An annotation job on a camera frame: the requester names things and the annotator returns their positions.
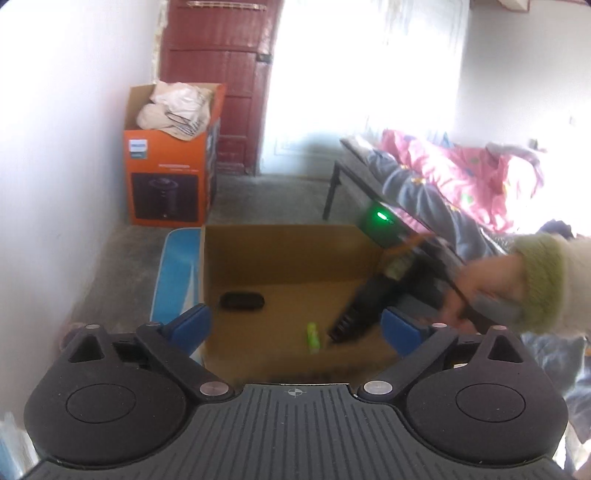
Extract large brown cardboard box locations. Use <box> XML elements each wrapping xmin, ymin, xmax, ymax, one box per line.
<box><xmin>199</xmin><ymin>225</ymin><xmax>398</xmax><ymax>386</ymax></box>

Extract orange Philips box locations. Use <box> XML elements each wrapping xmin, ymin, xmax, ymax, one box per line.
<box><xmin>123</xmin><ymin>83</ymin><xmax>226</xmax><ymax>228</ymax></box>

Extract green glue stick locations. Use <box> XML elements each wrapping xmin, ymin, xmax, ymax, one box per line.
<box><xmin>307</xmin><ymin>322</ymin><xmax>322</xmax><ymax>354</ymax></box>

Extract pink floral quilt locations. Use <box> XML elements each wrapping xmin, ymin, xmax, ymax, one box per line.
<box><xmin>380</xmin><ymin>130</ymin><xmax>543</xmax><ymax>233</ymax></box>

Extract black metal bed frame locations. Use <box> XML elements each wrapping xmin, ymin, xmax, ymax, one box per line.
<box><xmin>322</xmin><ymin>136</ymin><xmax>422</xmax><ymax>237</ymax></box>

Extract red wooden door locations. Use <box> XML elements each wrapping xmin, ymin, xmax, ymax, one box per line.
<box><xmin>159</xmin><ymin>0</ymin><xmax>283</xmax><ymax>175</ymax></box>

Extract person's right hand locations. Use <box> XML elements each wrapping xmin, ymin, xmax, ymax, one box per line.
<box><xmin>439</xmin><ymin>254</ymin><xmax>527</xmax><ymax>334</ymax></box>

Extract black camera module green light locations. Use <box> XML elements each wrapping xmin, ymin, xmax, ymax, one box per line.
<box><xmin>358</xmin><ymin>201</ymin><xmax>405</xmax><ymax>249</ymax></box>

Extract black lighter case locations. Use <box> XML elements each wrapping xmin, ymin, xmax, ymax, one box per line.
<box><xmin>219</xmin><ymin>291</ymin><xmax>266</xmax><ymax>311</ymax></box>

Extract beige clothes in box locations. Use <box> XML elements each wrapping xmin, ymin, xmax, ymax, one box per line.
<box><xmin>136</xmin><ymin>81</ymin><xmax>213</xmax><ymax>141</ymax></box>

